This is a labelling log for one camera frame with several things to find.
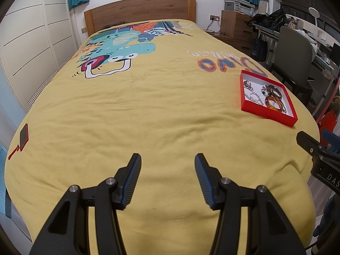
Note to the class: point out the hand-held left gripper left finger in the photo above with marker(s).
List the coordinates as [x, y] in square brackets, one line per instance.
[131, 180]

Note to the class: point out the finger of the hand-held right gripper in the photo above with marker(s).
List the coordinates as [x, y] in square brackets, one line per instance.
[330, 138]
[308, 143]

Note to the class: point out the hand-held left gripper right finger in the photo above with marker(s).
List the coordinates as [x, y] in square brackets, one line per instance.
[205, 183]

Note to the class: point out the red jewelry box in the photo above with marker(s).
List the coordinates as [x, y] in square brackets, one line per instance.
[265, 113]

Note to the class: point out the brown translucent bangle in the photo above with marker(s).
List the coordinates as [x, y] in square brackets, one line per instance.
[268, 101]

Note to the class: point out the small metal charm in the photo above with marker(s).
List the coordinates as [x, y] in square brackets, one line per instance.
[248, 84]

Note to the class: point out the red cloth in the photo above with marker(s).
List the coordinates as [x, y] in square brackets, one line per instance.
[329, 123]

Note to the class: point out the dark blue cloth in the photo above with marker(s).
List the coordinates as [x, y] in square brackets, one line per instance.
[328, 212]

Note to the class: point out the desk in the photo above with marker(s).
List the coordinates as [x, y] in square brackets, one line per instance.
[325, 63]

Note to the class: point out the yellow printed blanket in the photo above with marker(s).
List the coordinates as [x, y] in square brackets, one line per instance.
[159, 98]

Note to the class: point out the grey green chair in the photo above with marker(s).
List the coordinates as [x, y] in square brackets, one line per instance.
[294, 53]

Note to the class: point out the dark tote bag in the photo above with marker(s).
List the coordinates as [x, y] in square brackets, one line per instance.
[259, 49]

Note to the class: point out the red phone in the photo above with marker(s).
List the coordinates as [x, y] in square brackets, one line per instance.
[24, 135]

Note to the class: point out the white desk lamp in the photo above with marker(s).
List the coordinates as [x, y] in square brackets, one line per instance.
[314, 13]

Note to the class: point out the black bag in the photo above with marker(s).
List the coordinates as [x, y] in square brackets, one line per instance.
[271, 18]

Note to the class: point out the wooden dresser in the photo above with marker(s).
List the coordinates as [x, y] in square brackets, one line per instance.
[233, 26]

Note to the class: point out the grey printer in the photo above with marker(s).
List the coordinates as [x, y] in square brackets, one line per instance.
[239, 5]

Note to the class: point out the wooden headboard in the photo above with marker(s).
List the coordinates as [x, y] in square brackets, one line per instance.
[138, 10]

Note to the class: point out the white wardrobe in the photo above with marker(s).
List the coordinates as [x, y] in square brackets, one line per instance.
[32, 32]

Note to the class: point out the wall socket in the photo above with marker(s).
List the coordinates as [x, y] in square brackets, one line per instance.
[215, 17]

